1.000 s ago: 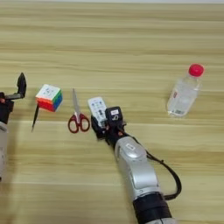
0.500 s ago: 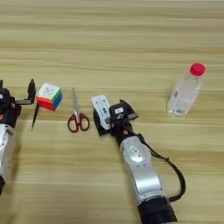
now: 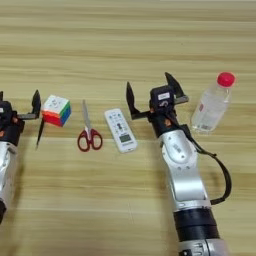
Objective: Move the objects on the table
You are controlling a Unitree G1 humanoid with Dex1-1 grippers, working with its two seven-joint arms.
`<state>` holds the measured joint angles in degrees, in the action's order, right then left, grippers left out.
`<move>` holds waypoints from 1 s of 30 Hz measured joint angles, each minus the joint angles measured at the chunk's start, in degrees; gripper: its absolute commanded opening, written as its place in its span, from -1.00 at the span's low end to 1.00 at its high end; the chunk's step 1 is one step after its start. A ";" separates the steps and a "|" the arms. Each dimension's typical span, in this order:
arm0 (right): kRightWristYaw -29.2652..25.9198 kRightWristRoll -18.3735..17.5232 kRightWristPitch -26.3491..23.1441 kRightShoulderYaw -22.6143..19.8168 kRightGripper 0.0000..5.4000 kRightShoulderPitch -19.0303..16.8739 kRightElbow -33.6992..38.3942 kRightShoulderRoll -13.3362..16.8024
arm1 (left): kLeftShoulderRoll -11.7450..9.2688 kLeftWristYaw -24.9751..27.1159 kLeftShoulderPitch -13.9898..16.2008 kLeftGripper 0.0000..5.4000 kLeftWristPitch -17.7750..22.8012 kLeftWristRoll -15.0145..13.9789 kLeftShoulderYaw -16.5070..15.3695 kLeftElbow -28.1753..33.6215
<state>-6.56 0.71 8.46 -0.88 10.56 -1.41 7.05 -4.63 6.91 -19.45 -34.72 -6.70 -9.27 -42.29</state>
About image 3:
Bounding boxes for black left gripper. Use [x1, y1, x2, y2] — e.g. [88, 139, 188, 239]
[0, 89, 42, 146]

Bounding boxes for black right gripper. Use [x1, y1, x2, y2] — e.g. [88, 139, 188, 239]
[126, 71, 190, 138]

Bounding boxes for black pen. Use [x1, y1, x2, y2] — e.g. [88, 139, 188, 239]
[35, 117, 45, 150]

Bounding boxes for colourful puzzle cube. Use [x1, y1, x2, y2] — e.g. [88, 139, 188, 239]
[41, 94, 72, 128]

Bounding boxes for white remote control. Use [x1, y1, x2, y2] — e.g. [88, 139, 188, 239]
[103, 108, 139, 154]

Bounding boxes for clear bottle red cap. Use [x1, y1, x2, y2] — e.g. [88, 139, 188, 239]
[190, 71, 237, 135]

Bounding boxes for red handled scissors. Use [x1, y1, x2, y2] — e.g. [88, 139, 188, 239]
[77, 99, 104, 153]

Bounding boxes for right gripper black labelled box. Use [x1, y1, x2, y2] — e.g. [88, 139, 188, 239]
[149, 84, 177, 109]

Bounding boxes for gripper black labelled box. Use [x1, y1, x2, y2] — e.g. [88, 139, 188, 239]
[0, 101, 14, 126]
[149, 84, 177, 109]

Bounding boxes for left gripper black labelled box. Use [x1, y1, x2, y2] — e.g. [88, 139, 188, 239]
[0, 101, 14, 126]

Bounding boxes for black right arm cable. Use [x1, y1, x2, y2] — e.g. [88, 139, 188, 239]
[181, 123, 233, 206]

